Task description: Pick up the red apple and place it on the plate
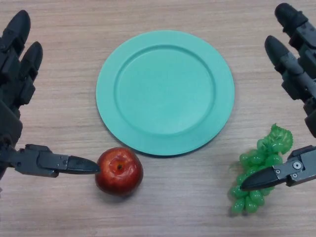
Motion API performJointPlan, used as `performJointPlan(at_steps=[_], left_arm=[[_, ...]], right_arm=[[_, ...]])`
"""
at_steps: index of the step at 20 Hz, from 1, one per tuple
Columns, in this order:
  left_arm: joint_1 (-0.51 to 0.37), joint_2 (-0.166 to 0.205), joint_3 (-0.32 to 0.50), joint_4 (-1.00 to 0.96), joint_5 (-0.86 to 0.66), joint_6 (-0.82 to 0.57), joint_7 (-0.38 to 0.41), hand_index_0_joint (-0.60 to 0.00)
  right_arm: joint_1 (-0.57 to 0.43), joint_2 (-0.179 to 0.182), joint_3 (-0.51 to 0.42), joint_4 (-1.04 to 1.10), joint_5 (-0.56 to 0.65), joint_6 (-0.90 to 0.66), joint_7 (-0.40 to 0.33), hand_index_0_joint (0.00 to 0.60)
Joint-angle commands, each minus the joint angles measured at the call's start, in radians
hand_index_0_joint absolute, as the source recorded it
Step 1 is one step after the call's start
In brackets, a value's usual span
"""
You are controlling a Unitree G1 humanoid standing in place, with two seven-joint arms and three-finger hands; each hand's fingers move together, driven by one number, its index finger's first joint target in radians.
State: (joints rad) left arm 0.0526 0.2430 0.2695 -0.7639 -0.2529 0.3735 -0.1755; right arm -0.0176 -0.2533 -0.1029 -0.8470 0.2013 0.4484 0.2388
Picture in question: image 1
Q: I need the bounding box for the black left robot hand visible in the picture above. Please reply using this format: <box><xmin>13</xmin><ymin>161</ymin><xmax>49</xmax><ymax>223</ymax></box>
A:
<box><xmin>0</xmin><ymin>9</ymin><xmax>101</xmax><ymax>198</ymax></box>

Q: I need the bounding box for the red apple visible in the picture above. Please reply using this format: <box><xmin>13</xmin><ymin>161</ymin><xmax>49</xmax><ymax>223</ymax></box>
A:
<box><xmin>95</xmin><ymin>147</ymin><xmax>144</xmax><ymax>197</ymax></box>

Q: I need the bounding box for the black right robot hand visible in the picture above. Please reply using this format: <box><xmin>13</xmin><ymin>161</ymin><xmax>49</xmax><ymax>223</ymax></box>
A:
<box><xmin>239</xmin><ymin>2</ymin><xmax>316</xmax><ymax>192</ymax></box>

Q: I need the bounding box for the green grape bunch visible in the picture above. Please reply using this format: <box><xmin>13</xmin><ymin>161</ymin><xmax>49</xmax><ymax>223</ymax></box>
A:
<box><xmin>228</xmin><ymin>123</ymin><xmax>294</xmax><ymax>215</ymax></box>

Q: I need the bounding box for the green round plate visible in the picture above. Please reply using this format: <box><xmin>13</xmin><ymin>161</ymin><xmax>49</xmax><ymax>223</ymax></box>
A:
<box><xmin>95</xmin><ymin>31</ymin><xmax>235</xmax><ymax>157</ymax></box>

